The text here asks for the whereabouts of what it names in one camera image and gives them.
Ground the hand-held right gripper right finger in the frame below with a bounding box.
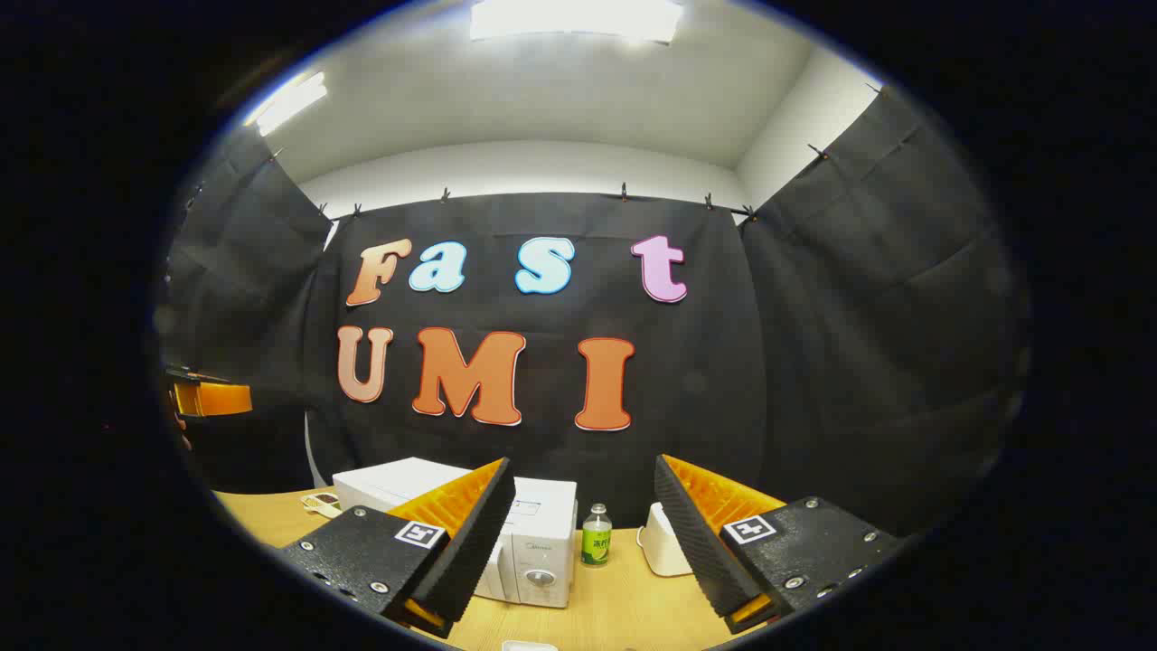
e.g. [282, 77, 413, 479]
[654, 454, 905, 634]

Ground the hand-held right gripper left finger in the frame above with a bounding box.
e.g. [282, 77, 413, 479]
[276, 457, 518, 639]

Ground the white microwave oven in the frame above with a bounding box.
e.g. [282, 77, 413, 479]
[333, 457, 579, 609]

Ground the white toaster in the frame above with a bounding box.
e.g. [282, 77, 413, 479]
[637, 502, 695, 578]

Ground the green label drink bottle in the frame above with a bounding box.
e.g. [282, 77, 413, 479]
[580, 504, 613, 568]

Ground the narrow ceiling light panel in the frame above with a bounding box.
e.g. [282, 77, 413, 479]
[244, 71, 328, 137]

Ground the wide ceiling light panel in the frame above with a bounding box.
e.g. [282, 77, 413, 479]
[468, 0, 685, 44]

